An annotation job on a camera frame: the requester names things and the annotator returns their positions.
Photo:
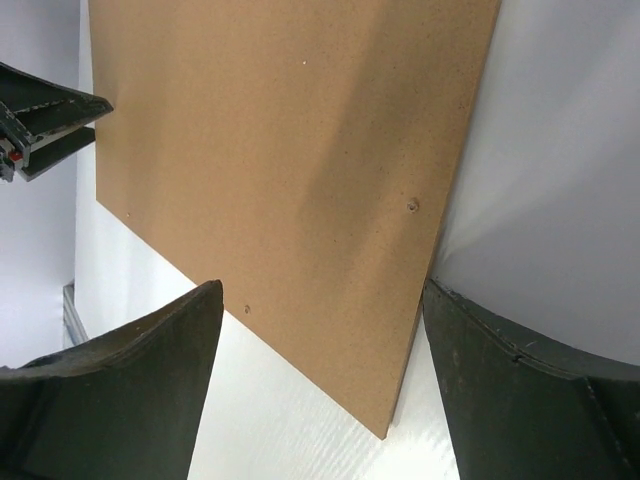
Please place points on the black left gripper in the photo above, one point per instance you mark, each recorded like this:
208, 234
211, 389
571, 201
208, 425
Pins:
32, 106

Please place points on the brown frame backing board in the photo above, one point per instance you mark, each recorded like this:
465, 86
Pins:
302, 152

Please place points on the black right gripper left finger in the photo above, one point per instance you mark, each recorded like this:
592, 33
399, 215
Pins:
123, 405

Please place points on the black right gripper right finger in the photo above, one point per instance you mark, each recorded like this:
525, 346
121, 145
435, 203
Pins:
520, 405

